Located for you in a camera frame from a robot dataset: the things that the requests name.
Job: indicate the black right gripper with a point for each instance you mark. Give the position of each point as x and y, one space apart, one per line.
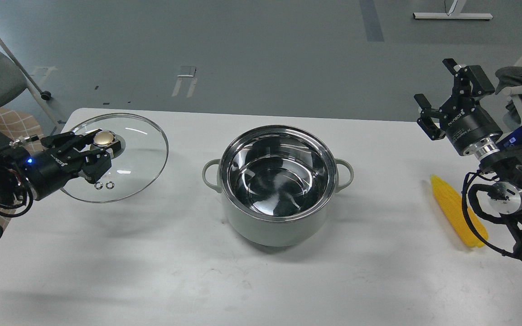
466 122

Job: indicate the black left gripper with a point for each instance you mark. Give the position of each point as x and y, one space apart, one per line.
50 169

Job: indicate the glass pot lid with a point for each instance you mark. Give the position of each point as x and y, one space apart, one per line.
142 160

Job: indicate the yellow toy corn cob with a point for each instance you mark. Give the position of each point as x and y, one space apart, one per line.
450 202

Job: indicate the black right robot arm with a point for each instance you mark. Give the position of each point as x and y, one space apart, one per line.
494 192

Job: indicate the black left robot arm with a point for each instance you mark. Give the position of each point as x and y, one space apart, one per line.
16 197

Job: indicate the grey-green steel cooking pot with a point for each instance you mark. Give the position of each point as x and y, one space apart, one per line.
276 183

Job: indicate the white desk leg base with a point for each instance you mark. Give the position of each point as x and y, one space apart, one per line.
454 12

